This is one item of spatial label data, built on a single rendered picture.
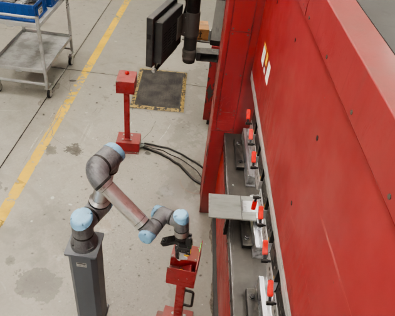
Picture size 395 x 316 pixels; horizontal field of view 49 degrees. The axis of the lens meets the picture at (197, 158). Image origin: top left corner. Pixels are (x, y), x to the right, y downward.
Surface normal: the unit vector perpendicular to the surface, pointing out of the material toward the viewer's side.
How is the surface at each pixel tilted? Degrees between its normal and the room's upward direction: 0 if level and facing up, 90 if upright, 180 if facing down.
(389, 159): 90
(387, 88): 0
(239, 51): 90
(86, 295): 90
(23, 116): 0
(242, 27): 90
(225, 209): 0
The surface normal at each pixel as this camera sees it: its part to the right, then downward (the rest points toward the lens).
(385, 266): -1.00, -0.08
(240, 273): 0.09, -0.76
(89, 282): -0.09, 0.64
